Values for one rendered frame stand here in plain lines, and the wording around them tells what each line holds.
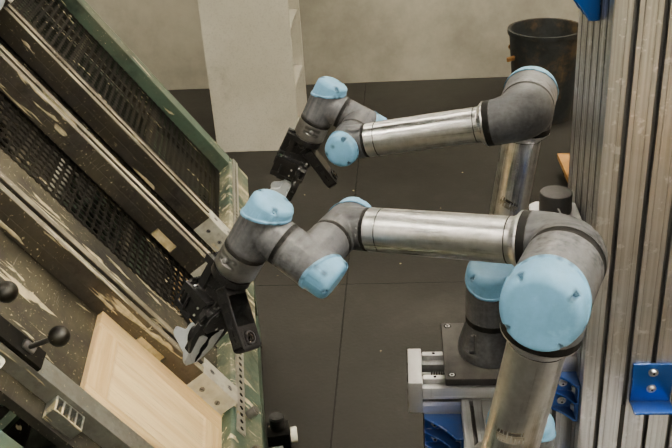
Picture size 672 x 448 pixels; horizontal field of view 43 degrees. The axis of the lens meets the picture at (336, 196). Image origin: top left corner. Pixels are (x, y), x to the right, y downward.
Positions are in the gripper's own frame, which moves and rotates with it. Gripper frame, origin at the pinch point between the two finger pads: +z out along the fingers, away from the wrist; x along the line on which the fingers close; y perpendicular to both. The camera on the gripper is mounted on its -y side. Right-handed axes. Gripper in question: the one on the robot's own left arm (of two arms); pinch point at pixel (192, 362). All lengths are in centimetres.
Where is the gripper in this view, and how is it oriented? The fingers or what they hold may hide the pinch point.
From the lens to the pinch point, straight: 153.5
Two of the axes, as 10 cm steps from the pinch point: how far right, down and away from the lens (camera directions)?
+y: -6.6, -6.3, 4.1
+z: -4.8, 7.7, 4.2
